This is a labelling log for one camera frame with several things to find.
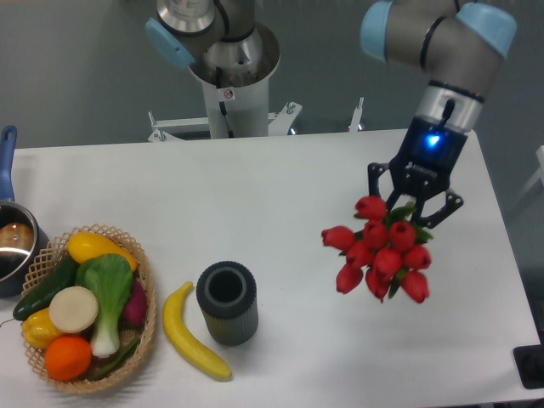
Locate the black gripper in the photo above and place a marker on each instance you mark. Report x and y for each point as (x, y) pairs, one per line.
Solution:
(422, 169)

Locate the red tulip bouquet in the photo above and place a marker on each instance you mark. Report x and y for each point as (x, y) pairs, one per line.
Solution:
(388, 254)

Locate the dark grey ribbed vase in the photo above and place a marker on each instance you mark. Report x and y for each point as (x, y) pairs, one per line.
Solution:
(227, 296)

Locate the yellow banana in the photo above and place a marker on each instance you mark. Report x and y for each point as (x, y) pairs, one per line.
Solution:
(185, 343)

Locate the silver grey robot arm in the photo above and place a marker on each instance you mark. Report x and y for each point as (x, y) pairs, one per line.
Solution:
(460, 45)

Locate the white furniture at right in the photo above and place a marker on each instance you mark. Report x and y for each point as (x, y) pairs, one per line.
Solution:
(532, 187)

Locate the black device at edge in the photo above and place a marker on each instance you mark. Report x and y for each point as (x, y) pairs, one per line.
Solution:
(529, 362)

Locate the purple red radish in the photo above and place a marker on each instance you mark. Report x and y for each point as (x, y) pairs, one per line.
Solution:
(135, 309)

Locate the green bok choy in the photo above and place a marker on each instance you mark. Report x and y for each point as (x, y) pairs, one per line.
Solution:
(109, 278)

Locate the green bean pod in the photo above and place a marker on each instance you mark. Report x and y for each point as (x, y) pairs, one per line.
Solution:
(117, 362)

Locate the yellow squash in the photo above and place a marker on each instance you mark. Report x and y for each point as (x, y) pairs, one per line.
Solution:
(83, 246)

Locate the green cucumber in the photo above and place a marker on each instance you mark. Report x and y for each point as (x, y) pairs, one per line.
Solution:
(62, 276)

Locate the cream round bun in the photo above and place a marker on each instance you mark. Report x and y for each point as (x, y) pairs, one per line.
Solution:
(73, 309)

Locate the woven wicker basket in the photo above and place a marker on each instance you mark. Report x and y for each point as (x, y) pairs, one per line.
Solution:
(43, 264)

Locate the orange fruit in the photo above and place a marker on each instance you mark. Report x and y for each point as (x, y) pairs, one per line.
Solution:
(68, 357)

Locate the yellow bell pepper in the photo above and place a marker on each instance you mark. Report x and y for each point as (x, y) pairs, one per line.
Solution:
(39, 331)

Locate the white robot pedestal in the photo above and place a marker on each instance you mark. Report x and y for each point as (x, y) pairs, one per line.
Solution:
(241, 112)

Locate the white metal base frame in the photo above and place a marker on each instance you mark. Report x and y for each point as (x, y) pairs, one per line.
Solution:
(280, 123)

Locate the blue handled saucepan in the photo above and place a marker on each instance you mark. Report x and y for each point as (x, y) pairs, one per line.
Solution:
(21, 236)

